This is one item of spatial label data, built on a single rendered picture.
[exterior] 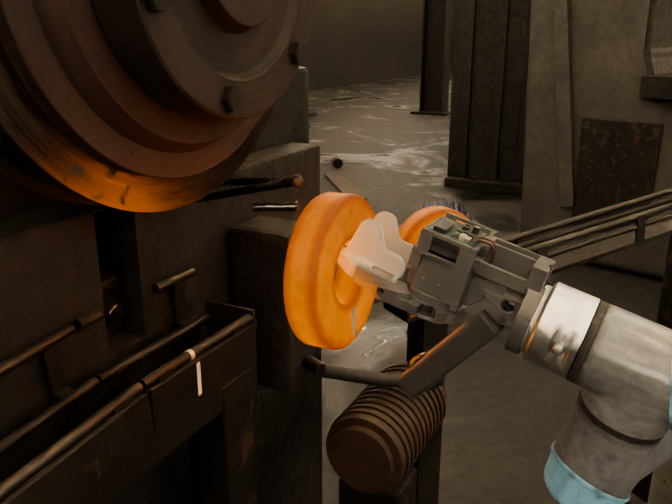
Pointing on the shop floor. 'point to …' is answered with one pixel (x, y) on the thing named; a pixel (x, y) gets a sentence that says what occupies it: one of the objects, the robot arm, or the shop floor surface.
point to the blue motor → (451, 207)
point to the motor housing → (383, 442)
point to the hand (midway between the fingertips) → (336, 251)
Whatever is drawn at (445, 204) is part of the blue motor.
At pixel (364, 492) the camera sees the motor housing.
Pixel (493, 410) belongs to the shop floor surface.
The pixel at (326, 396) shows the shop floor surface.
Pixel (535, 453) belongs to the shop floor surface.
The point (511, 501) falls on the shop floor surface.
